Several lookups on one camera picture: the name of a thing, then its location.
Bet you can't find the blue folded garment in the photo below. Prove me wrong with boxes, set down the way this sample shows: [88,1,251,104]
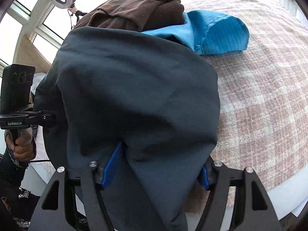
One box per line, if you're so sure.
[142,10,249,55]

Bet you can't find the person's left hand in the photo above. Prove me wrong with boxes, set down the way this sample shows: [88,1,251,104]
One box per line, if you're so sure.
[5,128,35,162]

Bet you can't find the brown folded garment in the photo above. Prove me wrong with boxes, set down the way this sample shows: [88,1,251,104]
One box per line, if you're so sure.
[75,0,185,32]

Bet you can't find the large light wood board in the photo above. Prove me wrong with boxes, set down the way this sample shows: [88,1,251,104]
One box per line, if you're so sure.
[13,34,51,73]

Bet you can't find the white denim garment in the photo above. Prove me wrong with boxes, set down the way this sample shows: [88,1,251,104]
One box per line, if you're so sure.
[30,73,46,95]

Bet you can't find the pink plaid table cloth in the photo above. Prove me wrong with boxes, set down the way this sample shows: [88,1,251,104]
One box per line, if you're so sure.
[182,0,307,218]

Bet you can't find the black tweed-trim sweater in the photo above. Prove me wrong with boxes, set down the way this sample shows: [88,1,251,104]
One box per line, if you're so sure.
[1,130,40,230]

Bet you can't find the dark slate track pants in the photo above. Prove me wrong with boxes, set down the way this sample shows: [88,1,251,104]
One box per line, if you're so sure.
[34,27,220,230]

